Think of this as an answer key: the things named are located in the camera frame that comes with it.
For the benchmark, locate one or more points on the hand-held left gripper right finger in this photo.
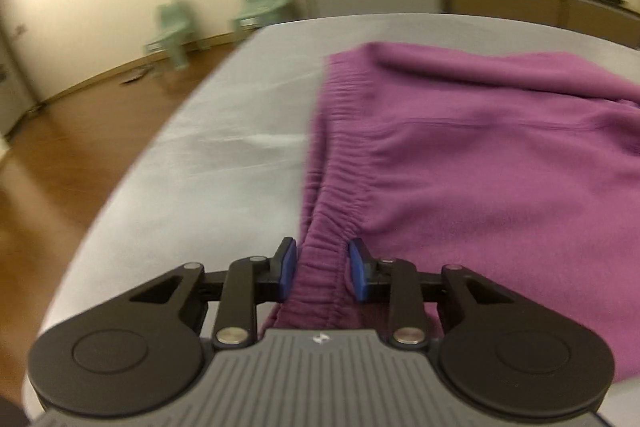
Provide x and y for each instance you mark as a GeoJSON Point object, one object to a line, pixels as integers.
{"type": "Point", "coordinates": [357, 273]}

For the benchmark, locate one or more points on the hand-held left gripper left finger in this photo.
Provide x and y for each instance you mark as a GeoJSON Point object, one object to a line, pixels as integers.
{"type": "Point", "coordinates": [287, 268]}

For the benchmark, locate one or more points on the purple fleece pants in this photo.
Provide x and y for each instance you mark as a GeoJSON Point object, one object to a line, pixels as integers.
{"type": "Point", "coordinates": [465, 157]}

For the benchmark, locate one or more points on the grey bed sheet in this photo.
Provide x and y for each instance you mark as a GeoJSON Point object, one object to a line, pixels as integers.
{"type": "Point", "coordinates": [215, 167]}

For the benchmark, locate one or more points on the dark scrap on floor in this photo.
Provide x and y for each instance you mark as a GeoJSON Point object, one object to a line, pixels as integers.
{"type": "Point", "coordinates": [137, 76]}

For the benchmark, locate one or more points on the small green chair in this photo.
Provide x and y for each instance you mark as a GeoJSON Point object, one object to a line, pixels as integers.
{"type": "Point", "coordinates": [172, 29]}

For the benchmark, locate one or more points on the grey door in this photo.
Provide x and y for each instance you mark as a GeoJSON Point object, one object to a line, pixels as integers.
{"type": "Point", "coordinates": [14, 82]}

